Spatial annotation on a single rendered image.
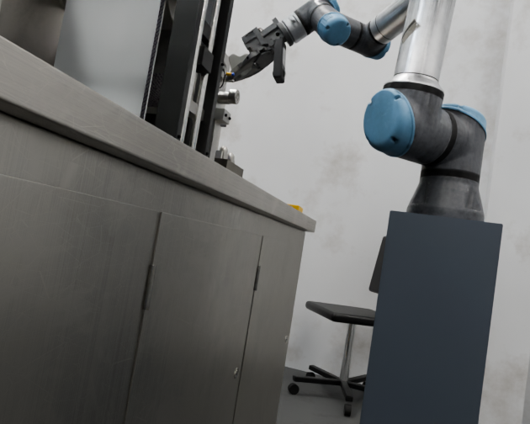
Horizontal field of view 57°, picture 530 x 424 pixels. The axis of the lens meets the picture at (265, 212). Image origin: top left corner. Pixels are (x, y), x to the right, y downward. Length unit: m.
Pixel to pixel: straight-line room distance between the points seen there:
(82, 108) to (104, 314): 0.23
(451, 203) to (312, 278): 2.44
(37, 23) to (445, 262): 1.05
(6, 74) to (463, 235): 0.79
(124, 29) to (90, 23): 0.09
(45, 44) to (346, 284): 2.50
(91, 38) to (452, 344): 0.97
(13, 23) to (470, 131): 1.01
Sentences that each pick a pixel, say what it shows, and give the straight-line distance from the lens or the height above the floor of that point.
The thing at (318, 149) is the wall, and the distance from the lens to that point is 3.47.
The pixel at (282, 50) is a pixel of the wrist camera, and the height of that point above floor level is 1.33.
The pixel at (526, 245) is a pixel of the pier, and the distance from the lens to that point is 3.07.
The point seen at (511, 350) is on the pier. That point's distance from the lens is 3.08.
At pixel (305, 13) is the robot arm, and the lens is 1.41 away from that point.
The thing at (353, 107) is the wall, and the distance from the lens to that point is 3.50.
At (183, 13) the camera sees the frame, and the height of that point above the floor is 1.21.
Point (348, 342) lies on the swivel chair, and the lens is 2.92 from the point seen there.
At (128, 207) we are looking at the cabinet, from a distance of 0.55.
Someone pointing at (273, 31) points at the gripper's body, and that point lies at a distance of 1.44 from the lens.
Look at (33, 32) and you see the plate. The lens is 1.32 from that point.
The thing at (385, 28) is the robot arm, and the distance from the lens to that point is 1.34.
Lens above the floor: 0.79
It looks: 4 degrees up
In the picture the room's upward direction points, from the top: 9 degrees clockwise
